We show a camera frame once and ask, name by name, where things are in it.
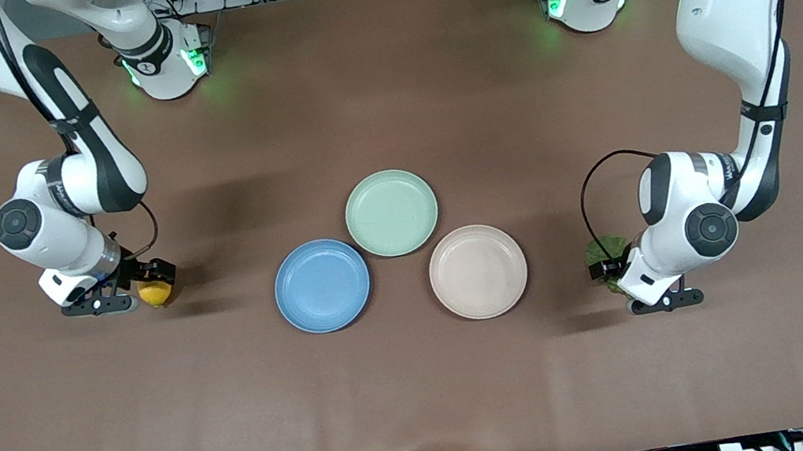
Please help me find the green lettuce leaf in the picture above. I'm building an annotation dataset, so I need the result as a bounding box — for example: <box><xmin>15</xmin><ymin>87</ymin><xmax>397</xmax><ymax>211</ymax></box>
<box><xmin>583</xmin><ymin>231</ymin><xmax>639</xmax><ymax>300</ymax></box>

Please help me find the yellow lemon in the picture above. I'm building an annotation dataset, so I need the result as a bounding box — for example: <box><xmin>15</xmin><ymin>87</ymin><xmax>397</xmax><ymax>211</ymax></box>
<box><xmin>137</xmin><ymin>278</ymin><xmax>176</xmax><ymax>311</ymax></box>

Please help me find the beige pink plate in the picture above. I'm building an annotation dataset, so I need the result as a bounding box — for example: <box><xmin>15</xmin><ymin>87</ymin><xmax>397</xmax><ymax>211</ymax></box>
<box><xmin>424</xmin><ymin>218</ymin><xmax>535</xmax><ymax>327</ymax></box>

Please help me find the blue plate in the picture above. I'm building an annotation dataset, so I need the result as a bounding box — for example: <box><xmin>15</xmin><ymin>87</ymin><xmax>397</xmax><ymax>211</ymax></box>
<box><xmin>268</xmin><ymin>233</ymin><xmax>378</xmax><ymax>341</ymax></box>

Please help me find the light green plate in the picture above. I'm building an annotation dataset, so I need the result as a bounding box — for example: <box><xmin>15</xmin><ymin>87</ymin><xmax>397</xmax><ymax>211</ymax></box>
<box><xmin>339</xmin><ymin>164</ymin><xmax>446</xmax><ymax>264</ymax></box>

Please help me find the brown table cover mat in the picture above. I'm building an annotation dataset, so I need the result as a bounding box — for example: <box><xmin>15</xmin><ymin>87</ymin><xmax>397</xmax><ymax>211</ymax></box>
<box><xmin>0</xmin><ymin>0</ymin><xmax>803</xmax><ymax>451</ymax></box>

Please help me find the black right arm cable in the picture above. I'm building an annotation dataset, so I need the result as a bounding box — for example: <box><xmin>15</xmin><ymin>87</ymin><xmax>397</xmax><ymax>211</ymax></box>
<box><xmin>0</xmin><ymin>0</ymin><xmax>162</xmax><ymax>277</ymax></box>

